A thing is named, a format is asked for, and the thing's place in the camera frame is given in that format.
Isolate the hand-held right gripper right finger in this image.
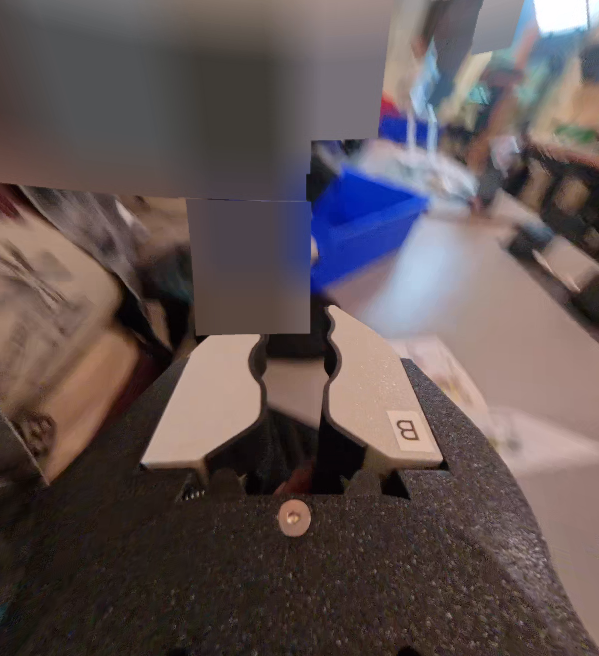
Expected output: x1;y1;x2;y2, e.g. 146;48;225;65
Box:
321;305;444;475

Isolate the floral print shirt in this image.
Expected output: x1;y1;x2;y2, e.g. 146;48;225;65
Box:
0;182;146;462

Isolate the large blue plastic bin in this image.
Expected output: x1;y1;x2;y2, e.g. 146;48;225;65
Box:
311;165;429;295

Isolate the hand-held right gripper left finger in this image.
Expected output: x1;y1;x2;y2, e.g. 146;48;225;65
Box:
140;334;270;485

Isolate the lego instruction booklet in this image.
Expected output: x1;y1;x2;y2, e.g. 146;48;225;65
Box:
402;338;526;454

